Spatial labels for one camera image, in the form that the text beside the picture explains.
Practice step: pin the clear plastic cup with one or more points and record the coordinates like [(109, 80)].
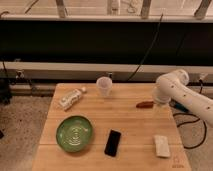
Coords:
[(104, 85)]

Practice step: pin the green ceramic bowl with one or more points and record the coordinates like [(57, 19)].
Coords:
[(74, 133)]

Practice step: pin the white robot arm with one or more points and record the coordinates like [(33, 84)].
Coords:
[(173, 85)]

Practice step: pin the blue connector block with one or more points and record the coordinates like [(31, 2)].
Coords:
[(180, 107)]

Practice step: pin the black smartphone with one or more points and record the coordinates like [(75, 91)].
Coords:
[(112, 143)]

